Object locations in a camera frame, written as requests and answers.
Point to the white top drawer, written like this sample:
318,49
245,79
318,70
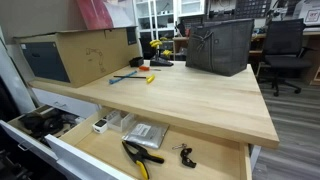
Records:
92,156

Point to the white drawer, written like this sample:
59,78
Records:
92,156
75,106
40,147

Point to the white closed drawer front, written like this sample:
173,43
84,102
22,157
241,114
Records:
75,106

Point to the small black tray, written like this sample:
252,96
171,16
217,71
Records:
136,61

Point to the silver foil bag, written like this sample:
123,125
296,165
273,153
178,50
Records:
149,134

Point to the blue flat tool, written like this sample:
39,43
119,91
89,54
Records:
117,79

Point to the clear plastic box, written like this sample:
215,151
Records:
119,121

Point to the black clip with keyring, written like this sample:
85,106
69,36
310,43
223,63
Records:
184,154

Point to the black yellow spring clamp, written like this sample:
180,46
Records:
138,154

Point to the white small device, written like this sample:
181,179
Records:
100,126

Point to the white shelving unit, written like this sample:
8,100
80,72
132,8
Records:
159,18

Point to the grey felt tote bag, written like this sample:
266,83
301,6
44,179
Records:
220,47

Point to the large cardboard box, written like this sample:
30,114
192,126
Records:
76,58

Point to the red white poster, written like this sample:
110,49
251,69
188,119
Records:
106,14

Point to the black office chair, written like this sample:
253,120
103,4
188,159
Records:
282,50

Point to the yellow handled hex key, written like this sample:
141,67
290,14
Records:
148,79

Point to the orange handled screwdriver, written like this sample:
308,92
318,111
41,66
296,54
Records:
145,68

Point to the silver drawer handle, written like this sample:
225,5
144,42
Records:
24,146

